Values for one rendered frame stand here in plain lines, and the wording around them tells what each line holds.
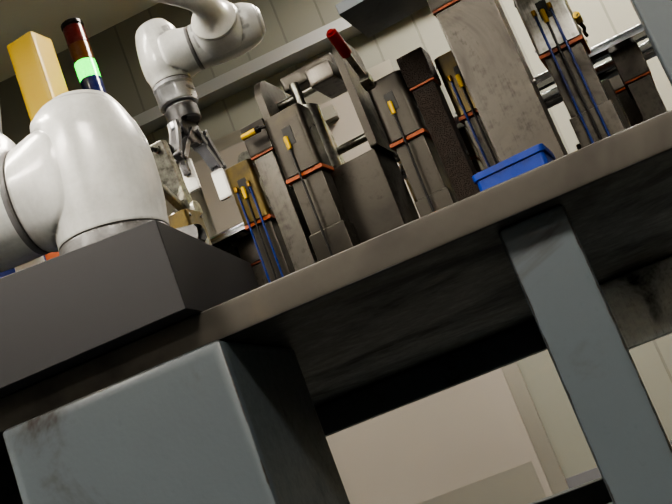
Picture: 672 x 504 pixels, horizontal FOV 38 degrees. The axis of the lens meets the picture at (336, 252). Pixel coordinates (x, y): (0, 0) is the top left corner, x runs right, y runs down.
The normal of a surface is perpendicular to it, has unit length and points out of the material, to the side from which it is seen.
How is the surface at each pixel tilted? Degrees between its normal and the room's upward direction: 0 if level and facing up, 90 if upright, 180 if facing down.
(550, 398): 90
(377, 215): 90
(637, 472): 90
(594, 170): 90
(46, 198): 99
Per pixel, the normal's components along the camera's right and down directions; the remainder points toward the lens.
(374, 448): -0.25, -0.13
